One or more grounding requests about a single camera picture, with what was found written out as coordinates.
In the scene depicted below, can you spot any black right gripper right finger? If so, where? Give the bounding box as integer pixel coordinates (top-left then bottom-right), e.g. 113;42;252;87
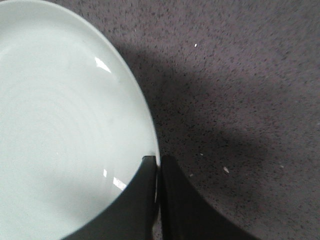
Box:
160;155;257;240

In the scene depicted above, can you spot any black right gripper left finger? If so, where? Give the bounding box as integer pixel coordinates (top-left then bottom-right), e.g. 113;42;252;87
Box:
65;156;157;240

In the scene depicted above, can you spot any light green round plate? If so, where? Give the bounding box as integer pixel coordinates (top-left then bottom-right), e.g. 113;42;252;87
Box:
0;0;160;240

